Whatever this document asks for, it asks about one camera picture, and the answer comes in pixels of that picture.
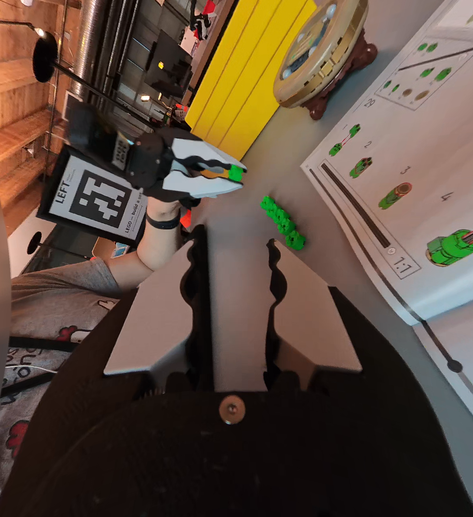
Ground black wristband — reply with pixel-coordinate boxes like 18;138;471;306
145;212;181;230

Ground person's left hand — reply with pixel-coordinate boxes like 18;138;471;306
144;197;182;222

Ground yellow plastic bin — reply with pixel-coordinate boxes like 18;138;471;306
184;0;320;162

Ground black disc pole stand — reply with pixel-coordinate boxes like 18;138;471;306
32;32;156;126
27;231;96;259

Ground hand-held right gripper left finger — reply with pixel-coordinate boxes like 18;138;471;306
103;224;215;392

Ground white cable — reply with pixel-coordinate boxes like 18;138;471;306
4;364;65;374

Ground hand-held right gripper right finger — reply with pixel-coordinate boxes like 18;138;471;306
266;238;362;392

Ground grey desk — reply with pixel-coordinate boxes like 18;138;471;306
182;0;473;517

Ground tan brick-built pot model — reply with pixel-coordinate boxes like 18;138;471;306
273;0;378;121

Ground instruction booklet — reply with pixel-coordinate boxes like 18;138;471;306
300;0;473;445

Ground black monitor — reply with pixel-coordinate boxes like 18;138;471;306
146;30;193;97

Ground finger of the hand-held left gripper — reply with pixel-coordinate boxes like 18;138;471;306
171;138;248;175
162;170;245;199

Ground black strap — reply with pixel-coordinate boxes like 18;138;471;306
0;372;57;398
8;336;82;353

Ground grey printed shirt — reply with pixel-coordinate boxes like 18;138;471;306
0;258;140;517

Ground person's left forearm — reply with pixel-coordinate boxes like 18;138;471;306
107;226;185;291

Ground silver air duct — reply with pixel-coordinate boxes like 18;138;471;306
70;0;114;95

